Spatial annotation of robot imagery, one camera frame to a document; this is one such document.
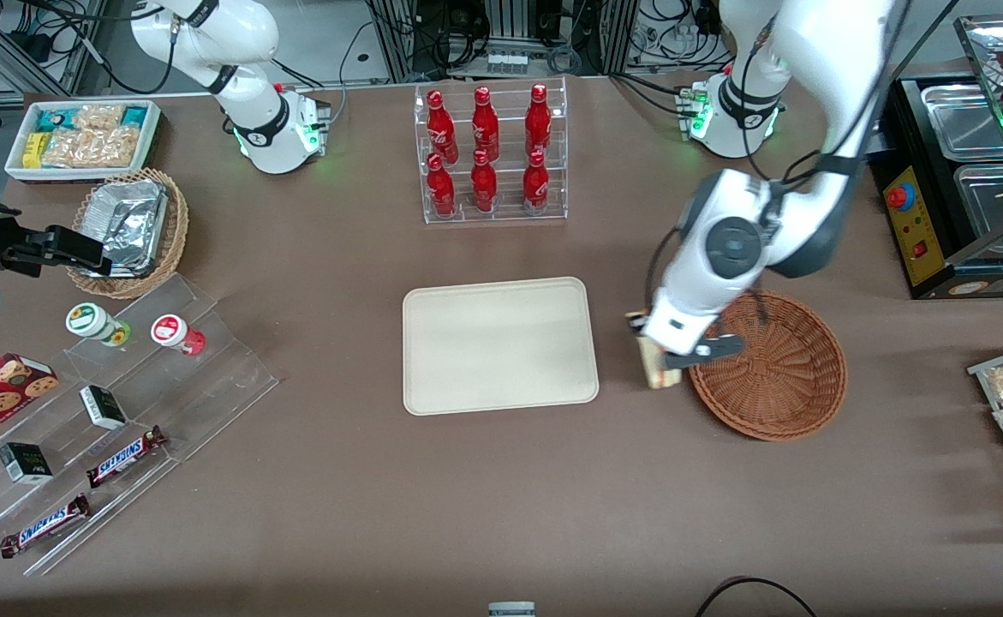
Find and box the triangle sandwich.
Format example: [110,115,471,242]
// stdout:
[626,311,684,391]

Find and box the oval tan wicker basket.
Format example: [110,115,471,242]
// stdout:
[65,167,191,301]

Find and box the round brown wicker basket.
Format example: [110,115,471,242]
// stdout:
[686,290,849,442]

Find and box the beige rectangular tray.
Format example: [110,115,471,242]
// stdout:
[403,276,600,417]

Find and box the silver foil container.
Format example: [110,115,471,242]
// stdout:
[78,179,170,278]

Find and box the green label yogurt cup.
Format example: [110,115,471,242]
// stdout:
[64,302,133,349]

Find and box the white rectangular snack bin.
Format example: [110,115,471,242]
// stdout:
[4,99,163,184]

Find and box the large clear cracker packet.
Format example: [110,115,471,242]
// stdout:
[40,126,141,171]

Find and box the red label yogurt cup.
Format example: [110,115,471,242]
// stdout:
[150,314,207,357]

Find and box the small clear cracker packet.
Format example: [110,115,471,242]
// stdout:
[73,104,127,132]

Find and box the small black carton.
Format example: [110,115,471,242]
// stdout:
[0,441,55,486]
[79,384,129,431]

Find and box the clear acrylic stepped stand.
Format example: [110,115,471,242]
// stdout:
[0,273,282,578]

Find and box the red cola bottle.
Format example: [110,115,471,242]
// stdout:
[426,153,457,218]
[524,83,553,158]
[469,148,499,214]
[426,89,460,165]
[522,150,551,216]
[471,86,501,162]

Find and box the clear acrylic bottle rack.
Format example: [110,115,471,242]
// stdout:
[414,76,570,226]

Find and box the snickers chocolate bar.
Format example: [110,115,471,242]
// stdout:
[0,493,92,560]
[85,425,169,490]

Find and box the black hot food display case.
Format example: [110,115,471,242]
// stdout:
[868,12,1003,302]

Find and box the steel food pan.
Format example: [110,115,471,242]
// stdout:
[952,162,1003,260]
[920,83,1003,163]

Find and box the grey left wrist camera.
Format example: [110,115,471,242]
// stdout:
[662,334,747,372]

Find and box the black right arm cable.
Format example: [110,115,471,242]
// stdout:
[15,0,178,96]

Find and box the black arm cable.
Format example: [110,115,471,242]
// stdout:
[15,0,178,96]
[643,0,960,297]

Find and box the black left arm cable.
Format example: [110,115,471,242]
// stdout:
[643,0,960,297]

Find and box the black cable loop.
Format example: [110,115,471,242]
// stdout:
[694,577,820,617]

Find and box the aluminium frame rack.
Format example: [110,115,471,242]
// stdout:
[367,0,641,84]

